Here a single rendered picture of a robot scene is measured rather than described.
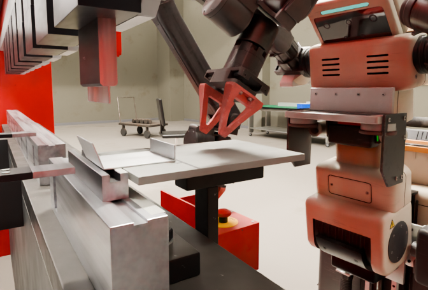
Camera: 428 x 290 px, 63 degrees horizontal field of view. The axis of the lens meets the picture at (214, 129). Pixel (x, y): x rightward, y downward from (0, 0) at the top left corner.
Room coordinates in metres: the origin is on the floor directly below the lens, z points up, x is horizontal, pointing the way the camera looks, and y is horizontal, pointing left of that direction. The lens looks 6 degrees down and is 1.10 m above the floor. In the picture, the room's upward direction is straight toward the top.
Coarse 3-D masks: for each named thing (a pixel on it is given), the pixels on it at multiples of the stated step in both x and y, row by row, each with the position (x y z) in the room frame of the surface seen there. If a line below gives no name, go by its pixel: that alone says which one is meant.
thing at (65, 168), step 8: (8, 168) 0.40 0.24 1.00; (16, 168) 0.40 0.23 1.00; (24, 168) 0.40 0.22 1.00; (32, 168) 0.40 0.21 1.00; (40, 168) 0.40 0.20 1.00; (48, 168) 0.40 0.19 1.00; (56, 168) 0.40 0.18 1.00; (64, 168) 0.40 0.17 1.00; (72, 168) 0.40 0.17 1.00; (0, 176) 0.36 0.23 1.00; (8, 176) 0.37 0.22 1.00; (16, 176) 0.37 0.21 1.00; (24, 176) 0.37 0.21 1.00; (32, 176) 0.38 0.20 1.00; (40, 176) 0.38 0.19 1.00; (48, 176) 0.39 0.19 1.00
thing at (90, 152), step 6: (78, 138) 0.47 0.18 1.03; (84, 138) 0.44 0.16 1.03; (84, 144) 0.45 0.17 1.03; (90, 144) 0.41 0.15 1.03; (84, 150) 0.47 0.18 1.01; (90, 150) 0.42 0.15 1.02; (90, 156) 0.44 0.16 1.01; (96, 156) 0.41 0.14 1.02; (96, 162) 0.42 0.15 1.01; (102, 168) 0.41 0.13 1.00
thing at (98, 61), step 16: (80, 32) 0.47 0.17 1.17; (96, 32) 0.40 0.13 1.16; (112, 32) 0.40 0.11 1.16; (80, 48) 0.47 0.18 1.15; (96, 48) 0.40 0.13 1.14; (112, 48) 0.40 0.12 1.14; (80, 64) 0.47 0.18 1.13; (96, 64) 0.40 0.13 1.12; (112, 64) 0.40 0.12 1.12; (80, 80) 0.48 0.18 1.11; (96, 80) 0.41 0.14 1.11; (112, 80) 0.40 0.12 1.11; (96, 96) 0.44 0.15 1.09
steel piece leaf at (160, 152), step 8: (152, 144) 0.52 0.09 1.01; (160, 144) 0.49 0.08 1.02; (168, 144) 0.47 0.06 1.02; (136, 152) 0.51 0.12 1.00; (144, 152) 0.51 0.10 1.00; (152, 152) 0.51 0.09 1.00; (160, 152) 0.49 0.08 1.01; (168, 152) 0.47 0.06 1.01; (104, 160) 0.46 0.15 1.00; (112, 160) 0.46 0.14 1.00; (120, 160) 0.46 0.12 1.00; (128, 160) 0.46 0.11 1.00; (136, 160) 0.46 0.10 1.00; (144, 160) 0.46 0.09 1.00; (152, 160) 0.46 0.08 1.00; (160, 160) 0.46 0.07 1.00; (168, 160) 0.46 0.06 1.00; (104, 168) 0.41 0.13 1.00; (112, 168) 0.41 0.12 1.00
